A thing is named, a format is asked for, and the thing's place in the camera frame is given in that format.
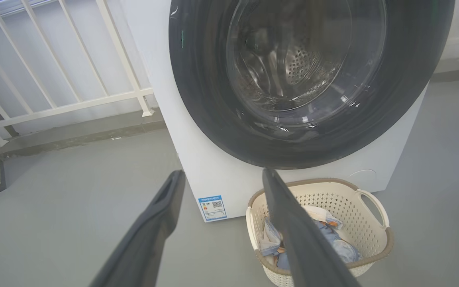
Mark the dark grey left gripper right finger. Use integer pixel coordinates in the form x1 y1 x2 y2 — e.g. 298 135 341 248
262 168 362 287

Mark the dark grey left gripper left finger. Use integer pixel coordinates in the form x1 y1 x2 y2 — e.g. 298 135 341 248
89 170 186 287

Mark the blue cartoon print garment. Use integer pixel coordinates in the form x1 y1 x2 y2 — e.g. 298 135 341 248
259 217 362 271

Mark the cream cloth garment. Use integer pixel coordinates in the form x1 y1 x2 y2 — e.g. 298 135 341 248
301 205 343 230

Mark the black round washing machine door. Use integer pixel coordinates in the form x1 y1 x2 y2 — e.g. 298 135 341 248
169 0 456 170

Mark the cream plastic laundry basket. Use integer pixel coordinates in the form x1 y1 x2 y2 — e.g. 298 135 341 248
246 178 394 287

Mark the white washing machine body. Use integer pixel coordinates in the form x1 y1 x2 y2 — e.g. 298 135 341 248
120 0 429 223

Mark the blue white energy label sticker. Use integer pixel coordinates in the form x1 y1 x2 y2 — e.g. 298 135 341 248
198 195 228 222

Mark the round white filter cover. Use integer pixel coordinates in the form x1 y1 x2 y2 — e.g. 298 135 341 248
349 169 377 188

